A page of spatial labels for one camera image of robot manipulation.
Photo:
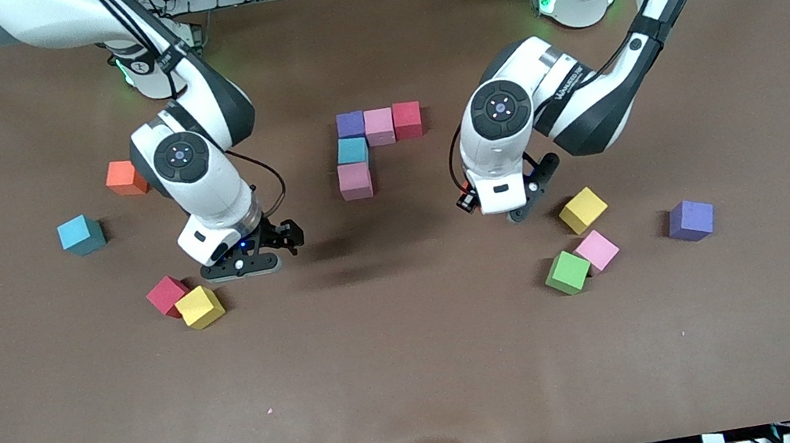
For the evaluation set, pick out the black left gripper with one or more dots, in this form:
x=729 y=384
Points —
x=468 y=199

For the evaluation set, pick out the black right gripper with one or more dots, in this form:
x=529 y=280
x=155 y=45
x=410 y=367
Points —
x=280 y=234

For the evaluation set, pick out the red foam block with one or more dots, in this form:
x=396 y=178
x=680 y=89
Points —
x=407 y=120
x=165 y=296

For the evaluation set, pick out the yellow foam block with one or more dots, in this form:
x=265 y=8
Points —
x=199 y=307
x=583 y=211

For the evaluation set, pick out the mauve pink foam block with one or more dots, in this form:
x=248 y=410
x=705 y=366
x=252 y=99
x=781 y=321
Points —
x=380 y=127

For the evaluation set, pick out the blue foam block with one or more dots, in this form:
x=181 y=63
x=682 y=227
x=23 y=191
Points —
x=80 y=236
x=352 y=150

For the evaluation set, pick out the green foam block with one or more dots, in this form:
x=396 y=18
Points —
x=567 y=273

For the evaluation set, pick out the purple foam block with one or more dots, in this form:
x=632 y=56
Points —
x=690 y=220
x=350 y=124

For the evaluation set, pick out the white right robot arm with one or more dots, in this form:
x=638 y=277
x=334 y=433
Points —
x=182 y=156

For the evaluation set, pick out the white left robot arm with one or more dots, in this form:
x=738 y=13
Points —
x=500 y=110

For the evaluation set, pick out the paper table cover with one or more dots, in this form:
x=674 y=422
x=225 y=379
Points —
x=419 y=376

